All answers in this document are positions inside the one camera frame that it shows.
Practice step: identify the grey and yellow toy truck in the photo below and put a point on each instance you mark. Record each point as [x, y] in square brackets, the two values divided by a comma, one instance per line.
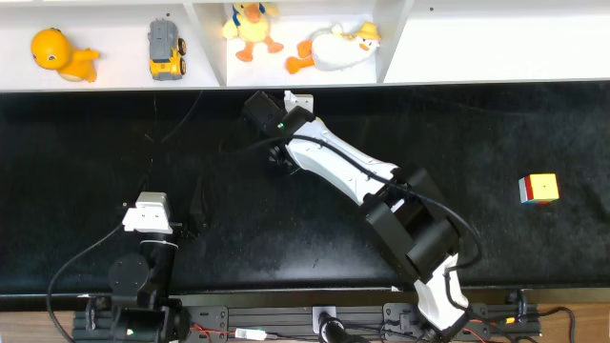
[164, 54]

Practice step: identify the many-coloured puzzle cube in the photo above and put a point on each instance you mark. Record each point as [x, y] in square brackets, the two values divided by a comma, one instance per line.
[543, 188]

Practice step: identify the white shelf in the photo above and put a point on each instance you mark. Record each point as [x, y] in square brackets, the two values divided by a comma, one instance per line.
[429, 52]

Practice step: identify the yellow rubber duck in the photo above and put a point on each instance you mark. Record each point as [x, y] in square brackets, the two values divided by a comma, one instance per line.
[52, 50]

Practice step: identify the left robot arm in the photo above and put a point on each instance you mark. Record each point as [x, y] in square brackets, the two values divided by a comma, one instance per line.
[143, 286]

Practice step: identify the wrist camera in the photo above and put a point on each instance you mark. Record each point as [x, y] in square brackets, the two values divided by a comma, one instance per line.
[300, 101]
[148, 214]

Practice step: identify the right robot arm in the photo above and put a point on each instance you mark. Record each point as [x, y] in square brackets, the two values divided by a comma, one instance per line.
[333, 164]

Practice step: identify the white plush duck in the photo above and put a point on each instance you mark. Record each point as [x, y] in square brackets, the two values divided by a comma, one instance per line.
[338, 50]

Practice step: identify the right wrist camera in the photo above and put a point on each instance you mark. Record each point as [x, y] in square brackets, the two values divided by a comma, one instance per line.
[300, 101]

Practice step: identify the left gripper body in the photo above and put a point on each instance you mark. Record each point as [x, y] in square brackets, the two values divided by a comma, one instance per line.
[183, 230]

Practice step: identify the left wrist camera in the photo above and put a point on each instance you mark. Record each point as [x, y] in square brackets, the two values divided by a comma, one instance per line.
[148, 214]

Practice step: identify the mounting rail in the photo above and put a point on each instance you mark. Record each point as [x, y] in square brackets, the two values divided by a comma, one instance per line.
[286, 316]

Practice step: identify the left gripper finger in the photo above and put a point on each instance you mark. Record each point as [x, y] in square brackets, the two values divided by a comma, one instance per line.
[198, 209]
[143, 185]

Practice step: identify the yellow plush duck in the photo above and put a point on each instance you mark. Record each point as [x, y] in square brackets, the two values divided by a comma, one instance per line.
[252, 31]

